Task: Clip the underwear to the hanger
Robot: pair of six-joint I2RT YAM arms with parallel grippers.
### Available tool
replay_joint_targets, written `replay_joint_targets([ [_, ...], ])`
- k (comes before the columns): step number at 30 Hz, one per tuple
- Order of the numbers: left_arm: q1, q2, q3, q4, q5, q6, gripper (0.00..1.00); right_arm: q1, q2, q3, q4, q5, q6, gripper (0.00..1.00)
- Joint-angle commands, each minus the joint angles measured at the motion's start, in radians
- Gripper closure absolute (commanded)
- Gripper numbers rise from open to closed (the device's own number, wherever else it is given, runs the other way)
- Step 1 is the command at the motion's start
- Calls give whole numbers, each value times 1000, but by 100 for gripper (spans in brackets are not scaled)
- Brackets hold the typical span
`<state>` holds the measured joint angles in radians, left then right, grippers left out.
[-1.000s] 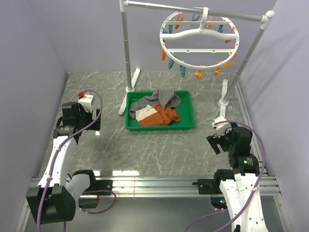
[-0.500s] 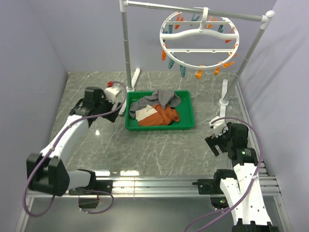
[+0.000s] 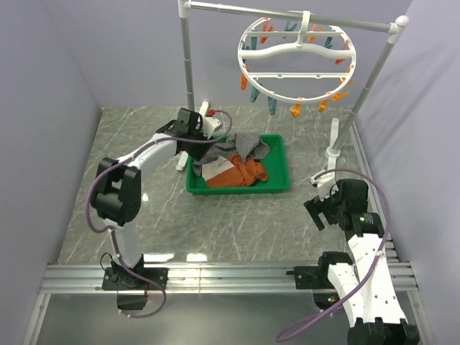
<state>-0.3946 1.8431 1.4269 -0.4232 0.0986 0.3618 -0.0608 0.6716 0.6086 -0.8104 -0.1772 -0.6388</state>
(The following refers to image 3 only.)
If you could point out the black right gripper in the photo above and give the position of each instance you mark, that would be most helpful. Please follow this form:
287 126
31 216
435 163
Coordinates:
315 206

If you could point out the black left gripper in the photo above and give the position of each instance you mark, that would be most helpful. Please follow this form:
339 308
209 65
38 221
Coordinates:
199 152

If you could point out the grey striped boxer underwear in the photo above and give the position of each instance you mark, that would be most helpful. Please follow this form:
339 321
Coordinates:
241 144

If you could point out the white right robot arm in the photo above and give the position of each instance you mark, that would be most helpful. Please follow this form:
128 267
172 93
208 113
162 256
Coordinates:
361 278

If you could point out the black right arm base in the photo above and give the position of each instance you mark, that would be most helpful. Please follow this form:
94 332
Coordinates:
316 277

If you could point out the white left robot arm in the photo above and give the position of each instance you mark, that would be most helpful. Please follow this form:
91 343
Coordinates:
115 198

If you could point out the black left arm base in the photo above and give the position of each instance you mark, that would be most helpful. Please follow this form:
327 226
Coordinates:
118 279

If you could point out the orange white underwear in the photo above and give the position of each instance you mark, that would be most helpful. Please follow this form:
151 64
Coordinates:
232 172

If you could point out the white round clip hanger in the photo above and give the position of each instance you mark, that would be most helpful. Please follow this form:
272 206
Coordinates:
300 63

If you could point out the green plastic tray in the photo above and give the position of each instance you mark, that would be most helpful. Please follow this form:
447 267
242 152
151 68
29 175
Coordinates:
275 163

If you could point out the orange clothes peg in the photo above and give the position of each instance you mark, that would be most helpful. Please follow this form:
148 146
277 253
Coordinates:
243 82
323 106
266 28
296 110
339 96

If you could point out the white grey drying rack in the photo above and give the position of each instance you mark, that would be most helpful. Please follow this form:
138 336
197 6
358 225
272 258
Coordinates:
394 30

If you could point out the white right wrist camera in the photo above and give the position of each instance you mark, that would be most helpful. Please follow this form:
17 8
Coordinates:
325 184

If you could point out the aluminium mounting rail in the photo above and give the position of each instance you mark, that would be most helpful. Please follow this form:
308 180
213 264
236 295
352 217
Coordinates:
183 278

